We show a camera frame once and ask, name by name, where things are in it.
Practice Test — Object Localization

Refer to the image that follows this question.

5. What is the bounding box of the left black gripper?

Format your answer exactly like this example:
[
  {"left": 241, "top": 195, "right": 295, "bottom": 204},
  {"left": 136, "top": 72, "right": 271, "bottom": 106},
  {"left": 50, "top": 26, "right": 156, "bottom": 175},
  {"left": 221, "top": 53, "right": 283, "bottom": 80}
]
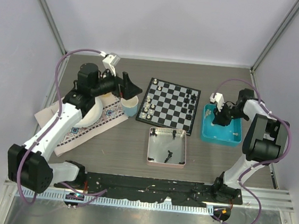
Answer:
[{"left": 90, "top": 64, "right": 144, "bottom": 102}]

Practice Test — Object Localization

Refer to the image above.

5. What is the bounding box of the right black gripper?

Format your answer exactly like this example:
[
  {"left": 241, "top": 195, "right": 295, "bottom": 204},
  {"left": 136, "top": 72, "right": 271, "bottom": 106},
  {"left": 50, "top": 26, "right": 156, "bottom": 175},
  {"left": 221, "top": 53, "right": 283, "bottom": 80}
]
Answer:
[{"left": 212, "top": 101, "right": 249, "bottom": 129}]

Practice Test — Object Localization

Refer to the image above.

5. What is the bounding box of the blue plastic tray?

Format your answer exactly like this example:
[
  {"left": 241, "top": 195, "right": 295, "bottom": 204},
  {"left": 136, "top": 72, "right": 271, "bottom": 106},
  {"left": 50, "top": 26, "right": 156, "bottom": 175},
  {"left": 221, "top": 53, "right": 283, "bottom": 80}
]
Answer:
[{"left": 200, "top": 104, "right": 242, "bottom": 147}]

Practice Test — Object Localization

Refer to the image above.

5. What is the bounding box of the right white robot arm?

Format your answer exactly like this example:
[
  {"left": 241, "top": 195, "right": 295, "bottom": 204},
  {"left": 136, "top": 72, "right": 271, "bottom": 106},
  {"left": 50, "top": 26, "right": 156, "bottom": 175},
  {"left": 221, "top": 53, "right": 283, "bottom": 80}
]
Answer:
[{"left": 210, "top": 88, "right": 290, "bottom": 203}]

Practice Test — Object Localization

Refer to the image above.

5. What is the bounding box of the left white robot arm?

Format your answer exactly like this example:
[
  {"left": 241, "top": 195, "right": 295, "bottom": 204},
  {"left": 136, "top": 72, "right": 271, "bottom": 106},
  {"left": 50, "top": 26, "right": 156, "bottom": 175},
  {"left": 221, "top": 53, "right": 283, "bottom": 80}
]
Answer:
[{"left": 7, "top": 63, "right": 143, "bottom": 194}]

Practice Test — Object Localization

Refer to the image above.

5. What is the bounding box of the black white chess board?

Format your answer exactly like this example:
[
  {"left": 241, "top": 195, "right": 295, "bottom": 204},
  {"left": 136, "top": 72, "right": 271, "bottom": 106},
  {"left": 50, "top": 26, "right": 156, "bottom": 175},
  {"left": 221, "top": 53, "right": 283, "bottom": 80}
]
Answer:
[{"left": 136, "top": 78, "right": 201, "bottom": 136}]

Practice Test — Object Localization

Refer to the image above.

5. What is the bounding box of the black chess piece in tin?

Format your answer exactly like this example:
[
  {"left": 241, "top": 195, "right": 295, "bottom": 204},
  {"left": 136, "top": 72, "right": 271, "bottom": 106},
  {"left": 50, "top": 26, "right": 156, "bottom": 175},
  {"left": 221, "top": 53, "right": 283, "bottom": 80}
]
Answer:
[{"left": 164, "top": 151, "right": 173, "bottom": 163}]

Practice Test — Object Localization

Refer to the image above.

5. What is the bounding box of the light blue mug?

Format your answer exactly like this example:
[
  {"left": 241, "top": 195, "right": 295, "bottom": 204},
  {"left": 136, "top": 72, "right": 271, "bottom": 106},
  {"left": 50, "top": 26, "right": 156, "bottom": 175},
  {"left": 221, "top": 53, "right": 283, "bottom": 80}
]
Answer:
[{"left": 120, "top": 96, "right": 139, "bottom": 117}]

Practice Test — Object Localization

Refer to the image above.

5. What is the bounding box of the patterned cloth placemat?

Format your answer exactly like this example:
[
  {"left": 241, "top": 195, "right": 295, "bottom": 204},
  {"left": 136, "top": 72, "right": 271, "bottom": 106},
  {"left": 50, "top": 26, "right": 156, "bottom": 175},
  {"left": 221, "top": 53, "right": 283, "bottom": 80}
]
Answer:
[{"left": 30, "top": 86, "right": 131, "bottom": 164}]

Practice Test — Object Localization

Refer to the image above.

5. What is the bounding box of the white paper plate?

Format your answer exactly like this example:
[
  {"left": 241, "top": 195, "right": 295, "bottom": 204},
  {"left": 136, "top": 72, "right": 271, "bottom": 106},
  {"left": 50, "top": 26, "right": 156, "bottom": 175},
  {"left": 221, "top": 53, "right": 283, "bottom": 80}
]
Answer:
[{"left": 75, "top": 97, "right": 103, "bottom": 128}]

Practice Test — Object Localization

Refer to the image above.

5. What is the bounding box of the pink metal tin tray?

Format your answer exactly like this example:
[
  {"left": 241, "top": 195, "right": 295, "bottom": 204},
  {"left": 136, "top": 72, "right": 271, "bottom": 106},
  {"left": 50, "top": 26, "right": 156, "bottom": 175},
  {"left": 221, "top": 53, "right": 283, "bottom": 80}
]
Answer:
[{"left": 146, "top": 127, "right": 187, "bottom": 169}]

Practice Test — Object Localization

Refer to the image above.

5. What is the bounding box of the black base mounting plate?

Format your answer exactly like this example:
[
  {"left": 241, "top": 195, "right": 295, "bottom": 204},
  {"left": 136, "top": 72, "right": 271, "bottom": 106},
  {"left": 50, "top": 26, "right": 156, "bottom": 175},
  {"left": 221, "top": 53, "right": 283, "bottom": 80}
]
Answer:
[{"left": 67, "top": 172, "right": 243, "bottom": 207}]

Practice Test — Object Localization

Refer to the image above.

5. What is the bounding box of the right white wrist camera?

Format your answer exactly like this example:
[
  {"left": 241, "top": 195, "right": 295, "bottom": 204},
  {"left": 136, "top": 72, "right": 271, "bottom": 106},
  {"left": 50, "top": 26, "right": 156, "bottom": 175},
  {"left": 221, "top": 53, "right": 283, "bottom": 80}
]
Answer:
[{"left": 210, "top": 93, "right": 225, "bottom": 112}]

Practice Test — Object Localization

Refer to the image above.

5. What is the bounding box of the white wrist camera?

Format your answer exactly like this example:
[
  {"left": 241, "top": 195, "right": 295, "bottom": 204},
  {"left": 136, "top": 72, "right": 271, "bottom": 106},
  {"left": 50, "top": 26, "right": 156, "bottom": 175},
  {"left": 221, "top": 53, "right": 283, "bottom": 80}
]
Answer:
[
  {"left": 102, "top": 53, "right": 120, "bottom": 76},
  {"left": 210, "top": 93, "right": 225, "bottom": 112}
]

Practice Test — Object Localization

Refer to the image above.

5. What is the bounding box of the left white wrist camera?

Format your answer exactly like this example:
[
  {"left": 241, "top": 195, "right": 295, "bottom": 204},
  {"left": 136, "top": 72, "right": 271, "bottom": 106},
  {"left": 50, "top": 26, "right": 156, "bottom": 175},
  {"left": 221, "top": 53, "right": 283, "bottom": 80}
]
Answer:
[{"left": 102, "top": 53, "right": 120, "bottom": 76}]

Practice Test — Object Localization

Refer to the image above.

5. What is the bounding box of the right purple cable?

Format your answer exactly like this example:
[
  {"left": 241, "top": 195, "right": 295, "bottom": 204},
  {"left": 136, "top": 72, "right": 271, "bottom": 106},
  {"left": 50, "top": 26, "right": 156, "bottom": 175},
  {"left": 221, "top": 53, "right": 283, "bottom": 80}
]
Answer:
[{"left": 199, "top": 76, "right": 299, "bottom": 224}]

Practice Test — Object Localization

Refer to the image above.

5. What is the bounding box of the purple cable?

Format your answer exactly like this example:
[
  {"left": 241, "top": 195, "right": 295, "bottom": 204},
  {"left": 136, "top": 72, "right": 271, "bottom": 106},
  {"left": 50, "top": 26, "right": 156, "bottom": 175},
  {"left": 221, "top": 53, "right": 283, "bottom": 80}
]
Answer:
[
  {"left": 14, "top": 43, "right": 123, "bottom": 212},
  {"left": 199, "top": 76, "right": 299, "bottom": 224}
]

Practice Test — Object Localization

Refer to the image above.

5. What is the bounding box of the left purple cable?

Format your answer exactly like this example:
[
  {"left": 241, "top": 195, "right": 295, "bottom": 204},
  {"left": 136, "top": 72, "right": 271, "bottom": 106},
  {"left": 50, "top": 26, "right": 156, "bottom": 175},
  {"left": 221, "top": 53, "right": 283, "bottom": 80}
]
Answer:
[{"left": 14, "top": 43, "right": 123, "bottom": 212}]

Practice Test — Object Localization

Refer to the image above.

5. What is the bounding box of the slotted cable duct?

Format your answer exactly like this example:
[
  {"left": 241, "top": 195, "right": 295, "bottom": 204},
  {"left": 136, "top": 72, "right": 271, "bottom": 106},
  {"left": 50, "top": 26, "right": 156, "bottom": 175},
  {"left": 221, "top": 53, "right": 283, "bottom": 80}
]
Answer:
[{"left": 38, "top": 190, "right": 213, "bottom": 216}]

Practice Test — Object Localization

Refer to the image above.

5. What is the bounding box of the aluminium frame rail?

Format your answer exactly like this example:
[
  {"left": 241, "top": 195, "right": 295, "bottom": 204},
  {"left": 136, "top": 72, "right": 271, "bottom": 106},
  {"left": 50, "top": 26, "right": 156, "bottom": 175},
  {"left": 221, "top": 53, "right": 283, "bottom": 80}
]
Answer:
[{"left": 37, "top": 0, "right": 67, "bottom": 54}]

